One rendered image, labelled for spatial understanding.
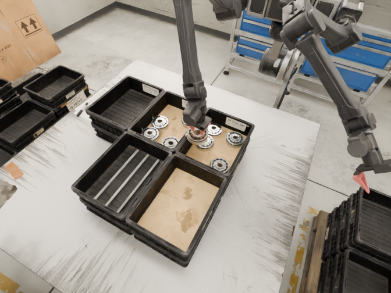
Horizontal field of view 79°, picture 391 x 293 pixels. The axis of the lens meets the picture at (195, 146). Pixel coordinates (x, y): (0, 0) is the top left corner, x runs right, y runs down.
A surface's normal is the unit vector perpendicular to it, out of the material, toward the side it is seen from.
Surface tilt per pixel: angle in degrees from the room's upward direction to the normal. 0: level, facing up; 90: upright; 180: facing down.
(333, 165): 0
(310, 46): 87
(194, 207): 0
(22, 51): 74
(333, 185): 0
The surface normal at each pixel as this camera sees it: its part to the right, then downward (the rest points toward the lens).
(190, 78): -0.52, 0.43
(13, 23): 0.88, 0.26
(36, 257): 0.05, -0.62
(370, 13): -0.46, 0.68
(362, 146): -0.73, 0.25
